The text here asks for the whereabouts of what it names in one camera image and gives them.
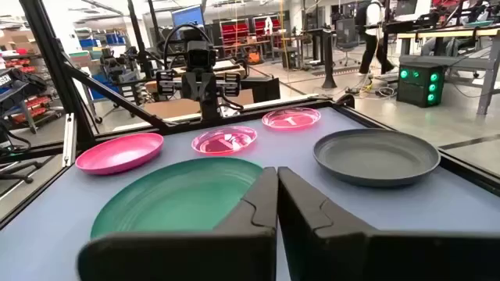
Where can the black computer case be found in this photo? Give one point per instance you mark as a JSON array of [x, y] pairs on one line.
[[265, 89]]

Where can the brown cardboard box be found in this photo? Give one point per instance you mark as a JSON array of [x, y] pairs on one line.
[[172, 107]]

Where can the wooden top workbench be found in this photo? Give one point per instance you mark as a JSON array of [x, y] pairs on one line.
[[488, 78]]

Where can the person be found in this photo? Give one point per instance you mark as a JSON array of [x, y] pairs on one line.
[[371, 47]]

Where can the black equipment cart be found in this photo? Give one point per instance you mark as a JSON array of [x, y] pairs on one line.
[[117, 70]]

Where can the opaque pink plastic plate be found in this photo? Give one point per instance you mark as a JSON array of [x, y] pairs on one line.
[[117, 152]]

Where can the grey office chair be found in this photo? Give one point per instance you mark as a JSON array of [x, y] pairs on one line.
[[345, 33]]

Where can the large grey plastic plate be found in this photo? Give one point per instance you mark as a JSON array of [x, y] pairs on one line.
[[375, 156]]

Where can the blue computer monitor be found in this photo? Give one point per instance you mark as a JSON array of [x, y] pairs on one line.
[[187, 16]]

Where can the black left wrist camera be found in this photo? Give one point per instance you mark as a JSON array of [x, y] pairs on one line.
[[201, 54]]

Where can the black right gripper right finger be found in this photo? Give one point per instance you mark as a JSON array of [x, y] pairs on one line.
[[371, 257]]

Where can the black aluminium table frame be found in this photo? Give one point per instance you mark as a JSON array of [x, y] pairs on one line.
[[51, 58]]

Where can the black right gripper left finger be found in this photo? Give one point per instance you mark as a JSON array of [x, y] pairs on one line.
[[176, 257]]

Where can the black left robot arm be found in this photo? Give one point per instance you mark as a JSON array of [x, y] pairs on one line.
[[211, 109]]

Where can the black box with green lights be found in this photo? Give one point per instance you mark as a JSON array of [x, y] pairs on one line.
[[414, 89]]

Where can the red bin rack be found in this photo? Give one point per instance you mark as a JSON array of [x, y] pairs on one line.
[[234, 33], [259, 27]]

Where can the black standing desk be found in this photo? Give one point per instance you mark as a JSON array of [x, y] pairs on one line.
[[329, 58]]

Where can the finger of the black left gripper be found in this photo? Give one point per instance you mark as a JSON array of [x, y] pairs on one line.
[[209, 87], [190, 87]]

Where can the translucent pink plastic plate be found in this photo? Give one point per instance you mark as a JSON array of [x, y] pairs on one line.
[[224, 140], [291, 118]]

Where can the shelf with red bins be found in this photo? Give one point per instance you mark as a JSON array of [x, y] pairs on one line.
[[31, 103]]

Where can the silver metal bracket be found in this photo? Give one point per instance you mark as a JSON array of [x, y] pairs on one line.
[[69, 140]]

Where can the large green plastic plate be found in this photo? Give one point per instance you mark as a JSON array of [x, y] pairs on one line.
[[176, 195]]

